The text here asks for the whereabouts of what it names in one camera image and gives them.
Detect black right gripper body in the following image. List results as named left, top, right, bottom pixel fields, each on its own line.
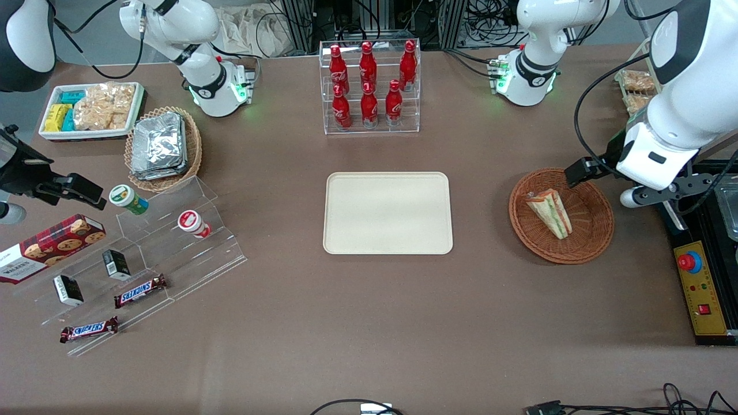
left=0, top=123, right=56, bottom=198

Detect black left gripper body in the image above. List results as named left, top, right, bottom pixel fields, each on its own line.
left=601, top=130, right=629, bottom=175

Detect plastic-wrapped triangle sandwich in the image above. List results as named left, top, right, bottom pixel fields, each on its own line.
left=524, top=188, right=574, bottom=240

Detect white rectangular snack tray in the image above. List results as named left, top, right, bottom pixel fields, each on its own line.
left=38, top=81, right=145, bottom=142

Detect round brown wicker basket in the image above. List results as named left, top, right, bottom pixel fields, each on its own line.
left=509, top=167, right=615, bottom=265

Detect oval brown wicker basket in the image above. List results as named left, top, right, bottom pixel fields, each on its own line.
left=124, top=106, right=203, bottom=193

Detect cream plastic tray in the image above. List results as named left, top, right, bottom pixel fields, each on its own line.
left=322, top=171, right=454, bottom=256

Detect green snack cup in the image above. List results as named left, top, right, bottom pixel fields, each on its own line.
left=108, top=184, right=149, bottom=216

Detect clear bag of snacks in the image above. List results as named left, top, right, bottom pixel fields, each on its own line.
left=615, top=69, right=658, bottom=94
left=622, top=93, right=653, bottom=115

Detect yellow snack pack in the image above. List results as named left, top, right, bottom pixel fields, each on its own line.
left=44, top=103, right=73, bottom=133

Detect red tartan cookie box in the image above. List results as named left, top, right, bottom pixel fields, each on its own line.
left=0, top=213, right=108, bottom=285

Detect small black box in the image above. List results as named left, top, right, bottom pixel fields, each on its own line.
left=52, top=274, right=85, bottom=307
left=102, top=248, right=132, bottom=282

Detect clear bag of rice crackers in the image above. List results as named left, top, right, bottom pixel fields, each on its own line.
left=73, top=82, right=137, bottom=131

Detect silver foil-wrapped package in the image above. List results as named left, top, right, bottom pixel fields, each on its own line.
left=130, top=112, right=189, bottom=181

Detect red and white snack cup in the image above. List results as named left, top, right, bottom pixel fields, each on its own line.
left=177, top=210, right=212, bottom=239

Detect brown Snickers bar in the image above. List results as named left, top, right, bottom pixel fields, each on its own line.
left=59, top=315, right=119, bottom=345
left=113, top=274, right=168, bottom=310

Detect clear acrylic stepped display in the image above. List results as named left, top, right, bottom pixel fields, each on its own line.
left=12, top=175, right=249, bottom=359

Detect yellow control box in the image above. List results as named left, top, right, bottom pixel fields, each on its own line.
left=673, top=240, right=731, bottom=337

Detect red cola bottle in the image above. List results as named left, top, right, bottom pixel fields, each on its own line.
left=399, top=39, right=417, bottom=92
left=385, top=80, right=404, bottom=127
left=332, top=84, right=352, bottom=131
left=359, top=41, right=378, bottom=93
left=360, top=82, right=379, bottom=129
left=329, top=44, right=350, bottom=96

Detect clear acrylic bottle rack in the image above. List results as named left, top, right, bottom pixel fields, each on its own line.
left=318, top=39, right=422, bottom=137

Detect beige cloth bag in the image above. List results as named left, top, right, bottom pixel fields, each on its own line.
left=216, top=5, right=290, bottom=59

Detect aluminium equipment rack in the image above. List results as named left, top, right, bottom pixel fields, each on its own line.
left=281, top=0, right=469, bottom=51

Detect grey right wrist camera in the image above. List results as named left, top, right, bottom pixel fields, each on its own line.
left=0, top=201, right=27, bottom=225

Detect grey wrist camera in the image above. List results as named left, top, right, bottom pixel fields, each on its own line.
left=619, top=173, right=722, bottom=209
left=0, top=201, right=27, bottom=225

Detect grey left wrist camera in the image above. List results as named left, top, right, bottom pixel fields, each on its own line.
left=619, top=173, right=722, bottom=209

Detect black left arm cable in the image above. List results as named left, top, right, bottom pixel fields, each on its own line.
left=573, top=53, right=656, bottom=180

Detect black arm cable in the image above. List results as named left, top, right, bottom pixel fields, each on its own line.
left=53, top=0, right=146, bottom=81
left=573, top=53, right=656, bottom=180

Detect black metal frame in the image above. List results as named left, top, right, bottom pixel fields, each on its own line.
left=657, top=164, right=738, bottom=347

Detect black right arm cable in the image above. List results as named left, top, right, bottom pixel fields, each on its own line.
left=53, top=0, right=146, bottom=81

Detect black cable with black connector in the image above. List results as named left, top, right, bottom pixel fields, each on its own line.
left=525, top=382, right=738, bottom=415

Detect black cable with white plug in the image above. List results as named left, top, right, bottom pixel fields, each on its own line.
left=310, top=398, right=405, bottom=415

